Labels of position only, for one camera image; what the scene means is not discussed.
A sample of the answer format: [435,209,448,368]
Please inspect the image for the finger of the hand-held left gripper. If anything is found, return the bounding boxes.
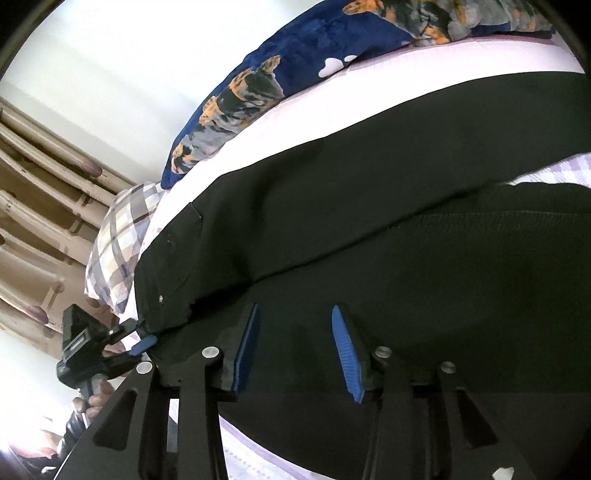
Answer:
[107,320,151,341]
[111,336,158,366]

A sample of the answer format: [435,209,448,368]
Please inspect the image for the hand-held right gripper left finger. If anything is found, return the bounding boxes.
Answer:
[58,302,262,480]

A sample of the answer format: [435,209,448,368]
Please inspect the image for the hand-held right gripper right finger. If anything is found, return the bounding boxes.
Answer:
[331,305,539,480]

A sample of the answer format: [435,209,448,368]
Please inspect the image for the black pants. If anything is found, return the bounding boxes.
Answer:
[133,69,591,480]

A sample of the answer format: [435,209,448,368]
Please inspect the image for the person's left hand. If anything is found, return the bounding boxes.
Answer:
[71,345,124,428]

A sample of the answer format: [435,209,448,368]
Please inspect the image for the plaid pillow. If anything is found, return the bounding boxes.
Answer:
[84,181,166,315]

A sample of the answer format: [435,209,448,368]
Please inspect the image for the beige patterned curtain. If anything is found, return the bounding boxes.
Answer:
[0,99,139,344]

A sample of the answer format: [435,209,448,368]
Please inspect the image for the blue printed fleece blanket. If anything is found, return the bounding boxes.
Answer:
[161,0,557,190]

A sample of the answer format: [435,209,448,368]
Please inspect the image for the pink purple checked bed sheet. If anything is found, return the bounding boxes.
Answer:
[134,34,591,480]

